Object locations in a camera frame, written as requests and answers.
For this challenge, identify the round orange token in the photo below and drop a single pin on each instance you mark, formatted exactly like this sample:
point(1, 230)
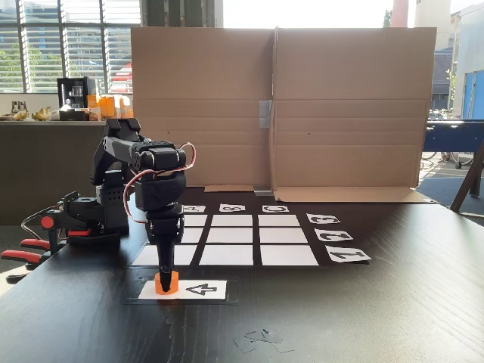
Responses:
point(172, 289)

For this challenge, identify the white nine-square grid sheet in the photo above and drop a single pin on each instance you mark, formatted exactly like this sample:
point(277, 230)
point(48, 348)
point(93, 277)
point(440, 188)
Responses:
point(246, 242)

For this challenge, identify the paper sheet letter A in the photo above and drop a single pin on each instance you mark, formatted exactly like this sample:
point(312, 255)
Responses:
point(196, 208)

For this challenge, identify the white arrow paper sheet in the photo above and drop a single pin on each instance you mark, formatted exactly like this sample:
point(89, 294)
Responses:
point(200, 290)

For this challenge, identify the paper sheet letter B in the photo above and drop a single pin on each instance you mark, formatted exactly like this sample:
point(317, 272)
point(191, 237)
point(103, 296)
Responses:
point(232, 208)

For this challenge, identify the black clamp red trigger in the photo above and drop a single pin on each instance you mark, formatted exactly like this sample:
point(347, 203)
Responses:
point(90, 238)

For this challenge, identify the orange cartons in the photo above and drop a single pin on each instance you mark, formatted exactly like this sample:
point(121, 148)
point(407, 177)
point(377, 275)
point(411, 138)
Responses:
point(109, 106)

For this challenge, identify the grey tape on table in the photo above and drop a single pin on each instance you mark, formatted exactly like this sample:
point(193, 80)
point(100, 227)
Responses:
point(263, 192)

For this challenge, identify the paper sheet letter C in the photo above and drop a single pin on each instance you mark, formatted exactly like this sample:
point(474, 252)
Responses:
point(275, 208)

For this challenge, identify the dark counter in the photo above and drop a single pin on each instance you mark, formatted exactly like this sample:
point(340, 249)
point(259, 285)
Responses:
point(45, 162)

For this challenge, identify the black coffee machine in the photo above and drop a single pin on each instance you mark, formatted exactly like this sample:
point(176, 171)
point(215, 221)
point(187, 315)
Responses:
point(75, 98)

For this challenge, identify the brown cardboard panel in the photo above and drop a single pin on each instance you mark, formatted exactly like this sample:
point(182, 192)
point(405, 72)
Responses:
point(351, 94)
point(211, 75)

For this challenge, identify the grey tape on cardboard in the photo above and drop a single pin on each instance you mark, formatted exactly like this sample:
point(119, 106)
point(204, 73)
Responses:
point(265, 113)

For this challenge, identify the yellow banana bunch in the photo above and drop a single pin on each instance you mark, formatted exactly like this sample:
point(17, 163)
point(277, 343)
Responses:
point(41, 113)
point(20, 115)

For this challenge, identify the paper sheet number 3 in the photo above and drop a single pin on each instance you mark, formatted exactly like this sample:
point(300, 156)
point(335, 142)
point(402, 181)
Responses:
point(323, 219)

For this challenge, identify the paper sheet number 2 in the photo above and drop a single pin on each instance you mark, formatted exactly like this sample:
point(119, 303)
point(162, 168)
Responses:
point(333, 234)

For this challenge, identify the paper sheet number 1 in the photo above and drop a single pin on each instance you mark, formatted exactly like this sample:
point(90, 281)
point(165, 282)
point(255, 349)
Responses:
point(348, 254)

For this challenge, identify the brown wooden leg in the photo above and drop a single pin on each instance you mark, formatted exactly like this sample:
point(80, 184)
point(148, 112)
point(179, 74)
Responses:
point(469, 177)

